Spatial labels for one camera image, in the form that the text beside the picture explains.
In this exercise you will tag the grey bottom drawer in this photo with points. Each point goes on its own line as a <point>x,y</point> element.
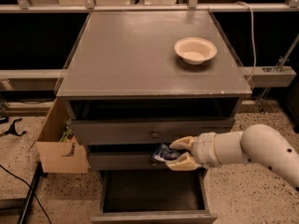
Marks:
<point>153,197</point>

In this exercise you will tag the metal rail frame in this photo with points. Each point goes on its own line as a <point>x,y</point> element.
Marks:
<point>140,7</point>

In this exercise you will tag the black clamp tool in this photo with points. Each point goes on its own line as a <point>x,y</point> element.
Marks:
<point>12,129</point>

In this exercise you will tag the grey drawer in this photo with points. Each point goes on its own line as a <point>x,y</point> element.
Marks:
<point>124,161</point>
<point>144,131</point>
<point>153,197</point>

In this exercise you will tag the blueberry rxbar dark wrapper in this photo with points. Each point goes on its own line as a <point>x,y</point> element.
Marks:
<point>164,153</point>

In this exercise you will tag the cardboard box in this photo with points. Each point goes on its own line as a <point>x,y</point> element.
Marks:
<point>66,157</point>

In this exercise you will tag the grey drawer cabinet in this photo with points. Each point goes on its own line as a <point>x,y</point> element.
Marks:
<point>125,67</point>

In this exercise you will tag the white paper bowl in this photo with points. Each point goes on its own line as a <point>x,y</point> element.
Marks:
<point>195,50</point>

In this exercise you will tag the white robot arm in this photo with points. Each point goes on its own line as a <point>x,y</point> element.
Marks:
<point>257,144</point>

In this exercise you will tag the green packet in box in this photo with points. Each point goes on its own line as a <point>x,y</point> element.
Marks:
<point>67,131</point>

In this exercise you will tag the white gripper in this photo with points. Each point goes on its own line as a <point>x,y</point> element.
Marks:
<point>204,149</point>

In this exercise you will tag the black floor bar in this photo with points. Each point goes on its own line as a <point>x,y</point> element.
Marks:
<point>30,195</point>

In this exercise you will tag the grey top drawer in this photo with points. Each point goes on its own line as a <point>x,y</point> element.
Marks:
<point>144,131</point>

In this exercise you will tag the grey middle drawer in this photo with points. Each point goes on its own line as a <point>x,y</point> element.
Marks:
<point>124,161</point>

